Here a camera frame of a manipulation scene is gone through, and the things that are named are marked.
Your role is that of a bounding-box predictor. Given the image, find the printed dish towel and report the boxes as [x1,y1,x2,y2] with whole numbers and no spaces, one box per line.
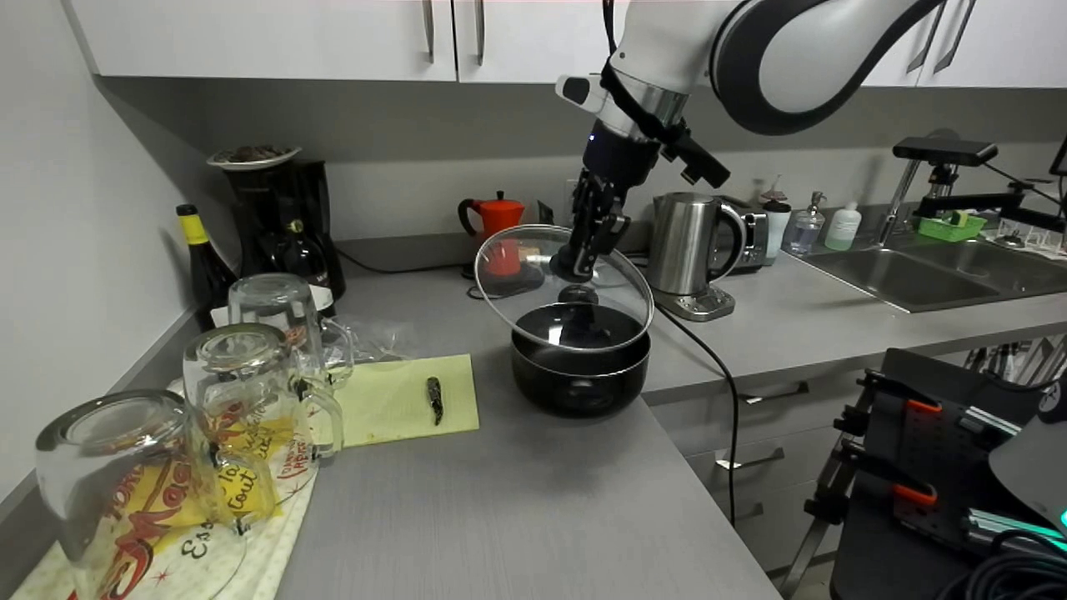
[5,438,325,600]

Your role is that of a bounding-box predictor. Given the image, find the black clamp orange handle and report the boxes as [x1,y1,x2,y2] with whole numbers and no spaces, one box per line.
[830,443,944,518]
[857,377,950,438]

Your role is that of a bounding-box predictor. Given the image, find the printed clear glass mug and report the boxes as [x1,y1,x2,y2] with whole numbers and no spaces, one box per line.
[175,319,351,525]
[29,386,256,600]

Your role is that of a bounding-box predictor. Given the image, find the black stereo camera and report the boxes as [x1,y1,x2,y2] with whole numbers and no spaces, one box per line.
[890,134,1004,171]

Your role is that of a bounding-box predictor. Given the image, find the black coffee maker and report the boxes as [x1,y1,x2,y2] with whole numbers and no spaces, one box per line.
[203,138,351,319]

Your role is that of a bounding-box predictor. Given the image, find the black power cable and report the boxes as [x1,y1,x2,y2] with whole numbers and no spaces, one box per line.
[646,304,747,532]

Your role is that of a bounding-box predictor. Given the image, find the stainless steel electric kettle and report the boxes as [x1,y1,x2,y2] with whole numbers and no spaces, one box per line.
[646,188,751,327]

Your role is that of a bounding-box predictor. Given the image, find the red moka pot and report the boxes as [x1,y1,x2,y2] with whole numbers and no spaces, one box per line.
[454,186,555,284]

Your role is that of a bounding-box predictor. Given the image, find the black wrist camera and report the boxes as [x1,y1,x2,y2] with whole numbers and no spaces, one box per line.
[662,124,735,188]

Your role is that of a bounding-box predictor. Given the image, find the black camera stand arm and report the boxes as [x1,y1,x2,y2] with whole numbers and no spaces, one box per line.
[880,157,1067,243]

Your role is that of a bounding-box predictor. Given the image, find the green sponge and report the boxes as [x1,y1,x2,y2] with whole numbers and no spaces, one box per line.
[913,206,994,247]

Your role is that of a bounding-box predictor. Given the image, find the grey lower cabinet drawers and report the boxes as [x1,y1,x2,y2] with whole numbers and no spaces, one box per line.
[646,349,892,574]

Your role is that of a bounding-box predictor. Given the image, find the small black utensil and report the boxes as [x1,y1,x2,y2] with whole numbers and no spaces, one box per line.
[418,374,451,428]

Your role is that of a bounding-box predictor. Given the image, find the grey rounded desk board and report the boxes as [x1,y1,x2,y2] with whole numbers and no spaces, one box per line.
[988,414,1067,532]

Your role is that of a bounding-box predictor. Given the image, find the steel kitchen sink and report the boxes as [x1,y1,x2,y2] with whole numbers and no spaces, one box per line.
[804,237,1067,317]

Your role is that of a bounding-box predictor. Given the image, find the white soap bottle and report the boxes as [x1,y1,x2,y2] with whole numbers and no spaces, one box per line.
[823,195,868,257]

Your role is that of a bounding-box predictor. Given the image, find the clear soap pump bottle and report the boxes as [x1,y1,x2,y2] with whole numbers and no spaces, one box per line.
[787,186,833,263]

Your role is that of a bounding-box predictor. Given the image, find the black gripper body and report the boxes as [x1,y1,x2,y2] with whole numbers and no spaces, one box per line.
[571,119,662,226]

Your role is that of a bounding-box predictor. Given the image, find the dark wine bottle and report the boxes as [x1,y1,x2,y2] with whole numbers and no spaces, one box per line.
[172,201,241,332]

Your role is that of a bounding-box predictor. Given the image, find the glass lid with black knob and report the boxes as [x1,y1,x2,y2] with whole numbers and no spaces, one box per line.
[471,219,659,356]

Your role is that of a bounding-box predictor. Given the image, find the black cooking pot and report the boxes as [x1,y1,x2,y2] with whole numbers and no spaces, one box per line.
[506,301,656,424]

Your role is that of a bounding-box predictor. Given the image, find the silver toaster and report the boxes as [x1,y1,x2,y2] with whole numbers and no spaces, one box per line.
[712,193,795,275]

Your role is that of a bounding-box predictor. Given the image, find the white upper cabinets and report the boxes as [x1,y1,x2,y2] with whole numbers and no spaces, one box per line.
[61,0,1067,93]

